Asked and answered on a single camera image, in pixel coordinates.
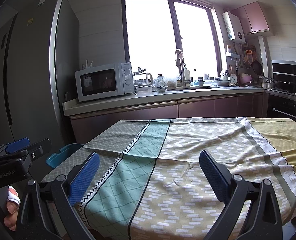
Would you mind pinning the pink wall cabinet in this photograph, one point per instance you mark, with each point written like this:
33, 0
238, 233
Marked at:
252, 18

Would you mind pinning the built-in black oven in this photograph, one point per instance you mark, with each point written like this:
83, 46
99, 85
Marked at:
282, 97

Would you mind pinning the silver refrigerator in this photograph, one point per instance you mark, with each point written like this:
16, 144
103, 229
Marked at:
38, 61

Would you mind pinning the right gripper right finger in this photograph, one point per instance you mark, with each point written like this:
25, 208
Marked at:
263, 219

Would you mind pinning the kitchen counter with cabinets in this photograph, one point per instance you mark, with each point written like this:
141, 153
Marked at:
89, 119

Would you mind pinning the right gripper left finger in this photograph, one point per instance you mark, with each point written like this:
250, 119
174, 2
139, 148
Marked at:
34, 220

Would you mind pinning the white microwave oven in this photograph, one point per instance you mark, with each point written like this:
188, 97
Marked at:
104, 81

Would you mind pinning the white water heater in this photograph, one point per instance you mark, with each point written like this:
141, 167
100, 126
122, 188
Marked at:
234, 28

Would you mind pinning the blue white ceramic bowl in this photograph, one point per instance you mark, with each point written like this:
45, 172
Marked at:
161, 89

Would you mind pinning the patterned tablecloth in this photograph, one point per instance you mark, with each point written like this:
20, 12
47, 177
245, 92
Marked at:
150, 185

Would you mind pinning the person left hand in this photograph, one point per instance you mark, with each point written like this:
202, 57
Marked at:
12, 207

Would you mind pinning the blue trash bin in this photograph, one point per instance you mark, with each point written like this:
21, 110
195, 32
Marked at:
56, 159

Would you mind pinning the black frying pan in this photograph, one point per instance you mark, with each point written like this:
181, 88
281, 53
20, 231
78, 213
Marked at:
257, 66

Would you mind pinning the kitchen faucet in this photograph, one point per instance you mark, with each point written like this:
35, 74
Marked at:
180, 65

